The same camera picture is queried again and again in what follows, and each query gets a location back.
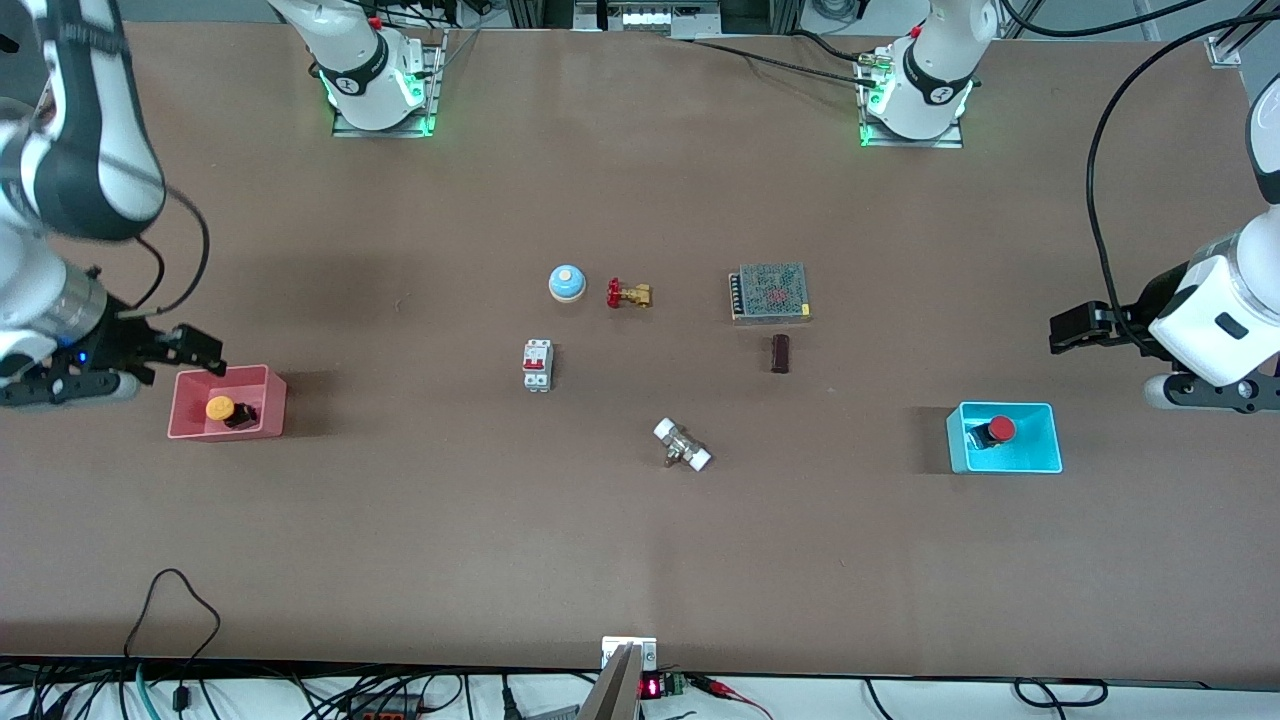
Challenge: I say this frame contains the yellow mushroom push button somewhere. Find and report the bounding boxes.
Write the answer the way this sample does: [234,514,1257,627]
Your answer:
[205,396,259,431]

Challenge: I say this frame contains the pink plastic box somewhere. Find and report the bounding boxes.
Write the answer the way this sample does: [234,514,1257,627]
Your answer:
[167,364,288,441]

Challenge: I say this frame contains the blue plastic box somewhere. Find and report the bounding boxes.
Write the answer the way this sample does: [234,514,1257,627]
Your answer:
[946,401,1064,475]

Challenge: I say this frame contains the aluminium corner profile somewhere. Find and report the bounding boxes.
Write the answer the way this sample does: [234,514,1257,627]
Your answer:
[1205,0,1280,68]

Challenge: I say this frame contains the metal mesh power supply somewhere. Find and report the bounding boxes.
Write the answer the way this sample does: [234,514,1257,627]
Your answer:
[728,262,812,325]

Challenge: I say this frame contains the white-capped metal valve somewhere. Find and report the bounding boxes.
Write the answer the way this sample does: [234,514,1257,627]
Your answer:
[653,417,713,472]

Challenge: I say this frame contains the red clip lead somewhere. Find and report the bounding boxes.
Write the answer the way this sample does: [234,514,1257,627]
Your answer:
[688,674,773,720]

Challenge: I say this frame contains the grey metal bar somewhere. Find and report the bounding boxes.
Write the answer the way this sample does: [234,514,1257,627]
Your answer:
[578,644,642,720]

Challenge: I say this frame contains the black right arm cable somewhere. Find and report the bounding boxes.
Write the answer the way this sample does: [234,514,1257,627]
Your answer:
[100,183,212,319]

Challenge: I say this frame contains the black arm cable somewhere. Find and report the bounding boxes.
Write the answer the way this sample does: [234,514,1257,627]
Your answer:
[100,183,212,319]
[1000,0,1280,346]

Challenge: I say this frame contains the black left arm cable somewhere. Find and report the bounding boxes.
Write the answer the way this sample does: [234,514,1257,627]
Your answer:
[1000,0,1280,346]

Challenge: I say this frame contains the black looped cable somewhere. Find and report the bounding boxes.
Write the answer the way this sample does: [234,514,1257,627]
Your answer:
[123,568,223,713]

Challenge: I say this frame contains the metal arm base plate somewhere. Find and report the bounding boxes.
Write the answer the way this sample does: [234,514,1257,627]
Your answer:
[856,50,967,150]
[331,28,446,139]

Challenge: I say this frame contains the black coiled cable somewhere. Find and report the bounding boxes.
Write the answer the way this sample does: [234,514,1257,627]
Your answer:
[1013,678,1109,710]

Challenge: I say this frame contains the black cable across table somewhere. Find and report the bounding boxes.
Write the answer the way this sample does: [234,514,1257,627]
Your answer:
[688,34,886,89]

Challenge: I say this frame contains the small metal bracket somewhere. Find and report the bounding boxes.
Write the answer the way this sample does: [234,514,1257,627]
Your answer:
[600,636,659,672]

